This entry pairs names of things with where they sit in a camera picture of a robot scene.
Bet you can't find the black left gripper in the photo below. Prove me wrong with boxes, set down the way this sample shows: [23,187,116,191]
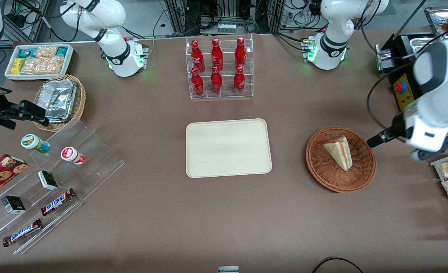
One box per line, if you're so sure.
[367,113,413,149]

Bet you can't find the triangle sandwich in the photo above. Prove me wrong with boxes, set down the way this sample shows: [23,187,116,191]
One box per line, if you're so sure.
[322,136,352,172]

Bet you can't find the light tan wicker basket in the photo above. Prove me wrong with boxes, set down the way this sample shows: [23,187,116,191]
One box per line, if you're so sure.
[34,74,86,132]

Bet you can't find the brown wicker basket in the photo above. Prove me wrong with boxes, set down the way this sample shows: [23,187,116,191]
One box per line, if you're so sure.
[305,126,377,193]

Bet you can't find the silver metal tray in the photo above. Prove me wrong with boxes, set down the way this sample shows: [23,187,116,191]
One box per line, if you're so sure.
[424,7,448,39]

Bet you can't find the beige plastic serving tray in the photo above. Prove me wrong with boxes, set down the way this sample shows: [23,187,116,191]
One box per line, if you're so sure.
[186,118,273,179]

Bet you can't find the green lid white jar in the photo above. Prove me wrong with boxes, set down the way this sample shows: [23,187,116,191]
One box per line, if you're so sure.
[21,134,51,154]

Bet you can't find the silver foil pouch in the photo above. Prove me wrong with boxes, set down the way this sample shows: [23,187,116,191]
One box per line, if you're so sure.
[44,80,77,124]

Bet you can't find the yellow snack pack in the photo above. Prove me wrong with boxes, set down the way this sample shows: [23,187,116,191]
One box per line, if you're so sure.
[11,58,26,75]

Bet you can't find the clear rice cracker pack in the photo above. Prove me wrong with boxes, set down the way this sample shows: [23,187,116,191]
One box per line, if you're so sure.
[21,57,64,75]
[34,46,58,60]

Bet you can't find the red lid white jar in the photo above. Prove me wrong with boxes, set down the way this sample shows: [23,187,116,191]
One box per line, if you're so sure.
[61,146,86,165]

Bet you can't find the red tartan cookie box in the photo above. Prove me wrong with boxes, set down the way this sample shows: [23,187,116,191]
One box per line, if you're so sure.
[0,154,28,201]

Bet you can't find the small black carton box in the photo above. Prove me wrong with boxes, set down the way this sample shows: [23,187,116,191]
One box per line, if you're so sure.
[38,170,59,191]
[2,195,26,215]

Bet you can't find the white plastic snack bin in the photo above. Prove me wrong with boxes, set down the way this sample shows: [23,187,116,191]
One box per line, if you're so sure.
[4,44,75,82]

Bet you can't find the black control box yellow panel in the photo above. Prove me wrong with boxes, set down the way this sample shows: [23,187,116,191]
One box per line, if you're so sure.
[389,33,448,113]

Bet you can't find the Snickers chocolate bar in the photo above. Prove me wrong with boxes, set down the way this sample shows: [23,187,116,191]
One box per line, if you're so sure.
[2,218,43,247]
[41,188,77,217]

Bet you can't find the red cola bottle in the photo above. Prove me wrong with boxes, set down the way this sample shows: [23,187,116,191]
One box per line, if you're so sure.
[233,66,246,95]
[210,66,223,94]
[191,67,205,96]
[234,37,246,69]
[191,40,205,72]
[211,38,224,71]

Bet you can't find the clear acrylic bottle rack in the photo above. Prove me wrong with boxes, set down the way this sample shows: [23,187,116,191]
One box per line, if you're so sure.
[185,33,254,100]

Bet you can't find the black looping arm cable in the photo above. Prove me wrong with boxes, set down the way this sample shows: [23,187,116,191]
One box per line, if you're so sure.
[367,63,416,133]

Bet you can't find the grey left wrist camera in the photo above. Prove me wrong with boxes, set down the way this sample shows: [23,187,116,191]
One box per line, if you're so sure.
[409,133,448,162]

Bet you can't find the black table edge cable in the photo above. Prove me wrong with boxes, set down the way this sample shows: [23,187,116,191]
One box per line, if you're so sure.
[311,257,365,273]

